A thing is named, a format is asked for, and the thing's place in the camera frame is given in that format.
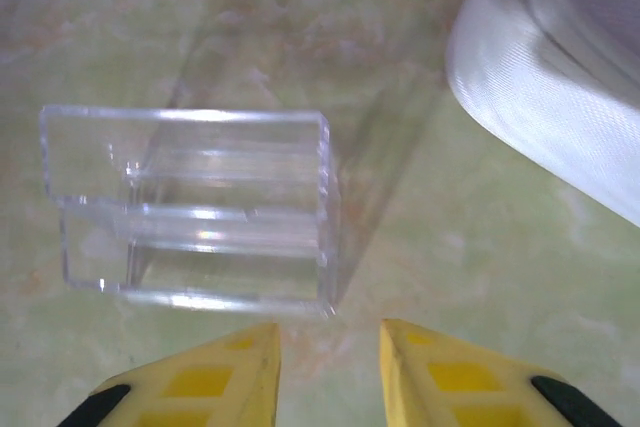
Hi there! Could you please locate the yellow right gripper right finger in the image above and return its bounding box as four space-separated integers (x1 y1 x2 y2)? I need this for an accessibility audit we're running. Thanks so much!
379 317 621 427

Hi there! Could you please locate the white lidded storage box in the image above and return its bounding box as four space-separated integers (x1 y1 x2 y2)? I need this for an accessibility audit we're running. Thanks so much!
444 0 640 228

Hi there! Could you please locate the clear acrylic card stand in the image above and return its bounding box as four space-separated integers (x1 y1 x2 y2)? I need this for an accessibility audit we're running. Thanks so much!
38 104 341 321

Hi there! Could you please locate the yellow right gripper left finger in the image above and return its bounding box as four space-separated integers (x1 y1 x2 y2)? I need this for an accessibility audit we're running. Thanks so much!
57 321 282 427

